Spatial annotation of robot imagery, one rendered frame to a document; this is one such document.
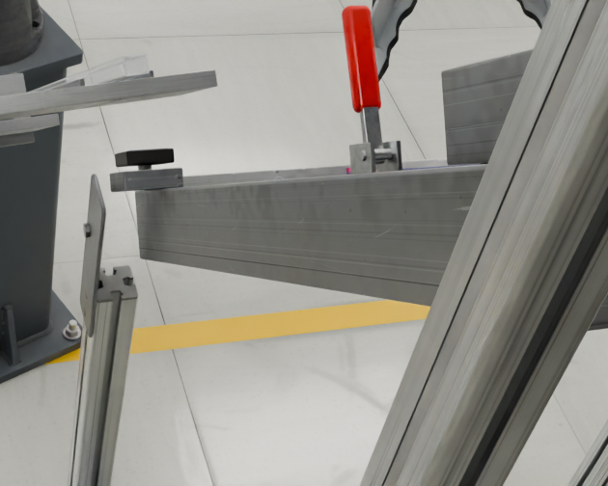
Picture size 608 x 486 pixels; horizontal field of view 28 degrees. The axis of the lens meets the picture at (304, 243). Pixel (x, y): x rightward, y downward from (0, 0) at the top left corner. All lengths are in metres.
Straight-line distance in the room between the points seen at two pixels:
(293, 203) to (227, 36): 1.87
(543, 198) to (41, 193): 1.34
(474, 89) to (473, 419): 0.19
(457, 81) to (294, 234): 0.16
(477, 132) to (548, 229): 0.20
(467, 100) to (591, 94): 0.24
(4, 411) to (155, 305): 0.31
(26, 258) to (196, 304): 0.35
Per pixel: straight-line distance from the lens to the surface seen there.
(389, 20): 0.99
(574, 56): 0.36
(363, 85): 0.69
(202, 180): 1.11
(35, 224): 1.71
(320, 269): 0.67
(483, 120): 0.57
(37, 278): 1.80
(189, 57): 2.48
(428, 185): 0.54
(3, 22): 1.48
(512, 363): 0.43
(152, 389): 1.87
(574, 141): 0.36
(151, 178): 1.00
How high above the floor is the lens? 1.47
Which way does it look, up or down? 44 degrees down
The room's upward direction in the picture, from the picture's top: 15 degrees clockwise
